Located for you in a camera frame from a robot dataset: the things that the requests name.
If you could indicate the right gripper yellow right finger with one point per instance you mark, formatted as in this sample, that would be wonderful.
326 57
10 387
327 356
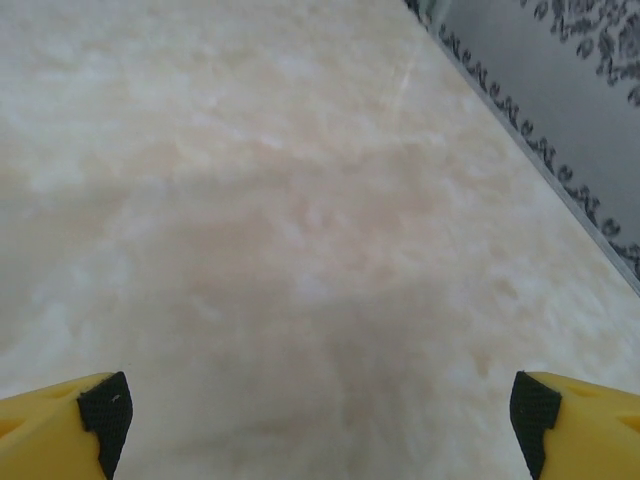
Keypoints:
595 435

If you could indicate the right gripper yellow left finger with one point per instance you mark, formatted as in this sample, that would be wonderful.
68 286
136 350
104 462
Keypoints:
45 435

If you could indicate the aluminium side rail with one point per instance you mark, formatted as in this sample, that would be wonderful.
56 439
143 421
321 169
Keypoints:
525 75

